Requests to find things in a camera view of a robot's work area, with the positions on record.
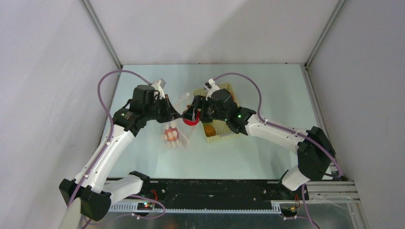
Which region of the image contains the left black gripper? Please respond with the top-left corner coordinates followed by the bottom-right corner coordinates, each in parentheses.
top-left (144, 94), bottom-right (181, 124)

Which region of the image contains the red pomegranate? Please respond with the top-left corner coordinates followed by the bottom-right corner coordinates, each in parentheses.
top-left (182, 109), bottom-right (200, 126)

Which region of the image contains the red apple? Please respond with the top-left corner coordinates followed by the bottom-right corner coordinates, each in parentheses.
top-left (165, 127), bottom-right (180, 142)

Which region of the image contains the clear dotted zip bag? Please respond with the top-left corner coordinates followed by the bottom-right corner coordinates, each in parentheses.
top-left (162, 92), bottom-right (196, 149)

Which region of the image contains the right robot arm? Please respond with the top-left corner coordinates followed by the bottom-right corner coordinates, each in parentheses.
top-left (182, 89), bottom-right (335, 199)

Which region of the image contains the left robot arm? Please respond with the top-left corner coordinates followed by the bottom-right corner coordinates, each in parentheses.
top-left (59, 80), bottom-right (181, 221)

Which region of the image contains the yellow plastic basket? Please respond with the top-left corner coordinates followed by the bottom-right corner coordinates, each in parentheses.
top-left (198, 82), bottom-right (240, 143)

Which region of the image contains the small circuit board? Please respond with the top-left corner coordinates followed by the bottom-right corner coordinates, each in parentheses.
top-left (137, 202), bottom-right (154, 211)

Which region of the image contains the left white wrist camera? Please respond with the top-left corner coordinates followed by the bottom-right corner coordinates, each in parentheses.
top-left (151, 79), bottom-right (166, 99)

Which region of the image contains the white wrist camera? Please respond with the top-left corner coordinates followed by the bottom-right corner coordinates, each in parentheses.
top-left (204, 78), bottom-right (220, 100)
top-left (151, 79), bottom-right (166, 99)

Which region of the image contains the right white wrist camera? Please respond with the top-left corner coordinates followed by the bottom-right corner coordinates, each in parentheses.
top-left (204, 78), bottom-right (220, 100)

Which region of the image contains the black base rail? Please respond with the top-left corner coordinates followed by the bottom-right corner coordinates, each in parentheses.
top-left (139, 179), bottom-right (309, 210)

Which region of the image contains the white perforated cable tray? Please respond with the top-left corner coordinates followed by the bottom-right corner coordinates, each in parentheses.
top-left (108, 201), bottom-right (281, 214)

